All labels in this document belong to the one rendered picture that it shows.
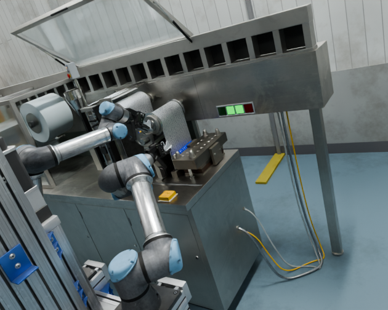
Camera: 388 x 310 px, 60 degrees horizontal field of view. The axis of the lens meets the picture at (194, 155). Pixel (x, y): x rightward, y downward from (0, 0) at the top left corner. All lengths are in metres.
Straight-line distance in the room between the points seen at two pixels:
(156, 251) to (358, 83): 2.89
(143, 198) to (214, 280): 0.88
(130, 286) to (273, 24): 1.39
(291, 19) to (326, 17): 1.80
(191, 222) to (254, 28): 1.08
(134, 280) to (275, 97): 1.22
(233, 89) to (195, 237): 0.88
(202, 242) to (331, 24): 2.49
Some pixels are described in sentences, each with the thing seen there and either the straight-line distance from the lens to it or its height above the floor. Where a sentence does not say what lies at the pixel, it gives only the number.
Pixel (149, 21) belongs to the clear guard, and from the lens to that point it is 2.08.
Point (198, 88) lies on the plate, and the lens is 2.15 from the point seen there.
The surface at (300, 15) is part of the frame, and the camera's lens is 1.83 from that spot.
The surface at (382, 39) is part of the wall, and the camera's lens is 3.61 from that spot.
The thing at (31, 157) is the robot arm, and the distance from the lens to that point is 1.56.
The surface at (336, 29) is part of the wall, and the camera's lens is 3.63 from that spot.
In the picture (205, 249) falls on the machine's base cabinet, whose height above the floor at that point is 0.58.
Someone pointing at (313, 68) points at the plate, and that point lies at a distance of 1.85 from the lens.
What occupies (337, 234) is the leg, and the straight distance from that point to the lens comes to 2.51.
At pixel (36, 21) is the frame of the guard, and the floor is 1.99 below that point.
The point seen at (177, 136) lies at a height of 1.12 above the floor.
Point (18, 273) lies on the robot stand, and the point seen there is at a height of 1.20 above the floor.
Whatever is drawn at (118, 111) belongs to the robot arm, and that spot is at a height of 1.42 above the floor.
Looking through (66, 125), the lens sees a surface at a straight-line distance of 2.83.
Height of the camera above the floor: 1.74
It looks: 21 degrees down
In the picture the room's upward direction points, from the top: 17 degrees counter-clockwise
